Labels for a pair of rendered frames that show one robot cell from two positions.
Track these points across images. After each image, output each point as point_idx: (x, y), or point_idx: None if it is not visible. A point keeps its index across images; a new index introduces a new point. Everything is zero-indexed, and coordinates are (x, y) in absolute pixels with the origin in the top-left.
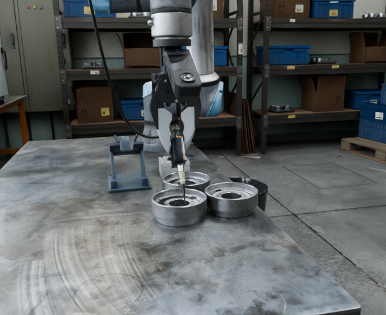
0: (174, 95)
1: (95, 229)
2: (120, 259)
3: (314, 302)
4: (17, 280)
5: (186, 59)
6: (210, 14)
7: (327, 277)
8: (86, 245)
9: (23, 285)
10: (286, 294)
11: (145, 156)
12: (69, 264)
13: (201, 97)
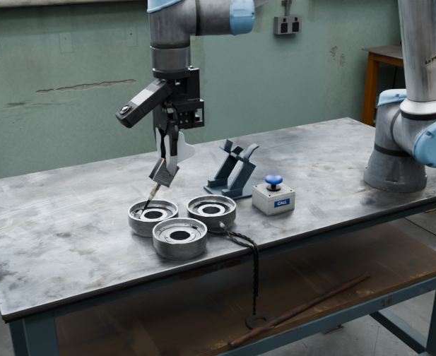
0: (159, 121)
1: (122, 200)
2: (74, 219)
3: (10, 294)
4: (48, 197)
5: (150, 92)
6: (420, 15)
7: (44, 301)
8: (95, 204)
9: (42, 200)
10: (22, 283)
11: (339, 179)
12: (66, 205)
13: (406, 133)
